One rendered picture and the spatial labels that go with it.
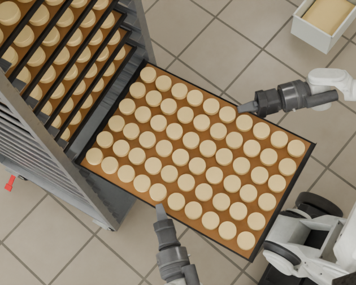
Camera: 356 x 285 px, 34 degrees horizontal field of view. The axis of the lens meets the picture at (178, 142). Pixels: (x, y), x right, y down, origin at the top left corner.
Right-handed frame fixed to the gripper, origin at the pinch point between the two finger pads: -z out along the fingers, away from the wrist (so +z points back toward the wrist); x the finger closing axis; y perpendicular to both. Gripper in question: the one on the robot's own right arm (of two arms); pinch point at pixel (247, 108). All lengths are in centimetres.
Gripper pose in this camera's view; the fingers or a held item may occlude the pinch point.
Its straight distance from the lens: 177.9
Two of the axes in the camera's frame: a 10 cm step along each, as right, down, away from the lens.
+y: 2.5, 9.0, -3.6
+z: 9.7, -2.6, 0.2
